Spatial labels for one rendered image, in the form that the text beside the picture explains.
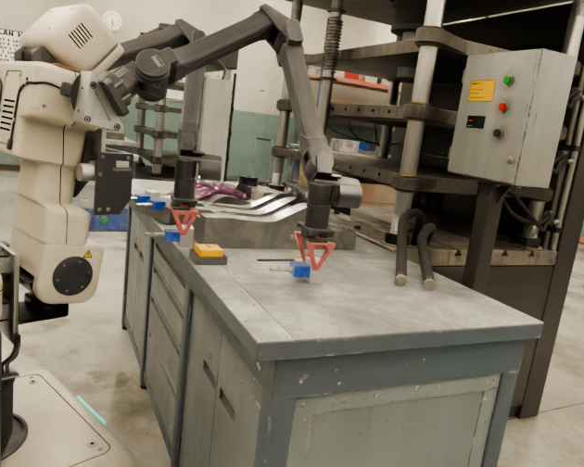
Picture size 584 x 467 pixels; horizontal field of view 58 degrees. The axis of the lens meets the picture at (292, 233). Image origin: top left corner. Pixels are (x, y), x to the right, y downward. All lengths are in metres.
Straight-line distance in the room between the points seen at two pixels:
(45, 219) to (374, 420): 0.89
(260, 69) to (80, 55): 8.16
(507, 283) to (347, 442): 1.32
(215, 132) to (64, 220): 4.66
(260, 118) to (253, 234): 7.99
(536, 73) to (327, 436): 1.18
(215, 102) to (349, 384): 5.11
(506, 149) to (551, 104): 0.18
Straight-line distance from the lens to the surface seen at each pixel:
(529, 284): 2.41
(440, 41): 1.93
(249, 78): 9.40
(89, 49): 1.41
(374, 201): 2.36
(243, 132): 9.37
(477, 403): 1.34
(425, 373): 1.18
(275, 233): 1.56
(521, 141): 1.73
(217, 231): 1.50
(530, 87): 1.74
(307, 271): 1.27
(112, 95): 1.24
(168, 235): 1.48
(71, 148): 1.42
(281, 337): 0.95
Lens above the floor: 1.17
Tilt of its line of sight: 12 degrees down
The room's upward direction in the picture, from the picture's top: 7 degrees clockwise
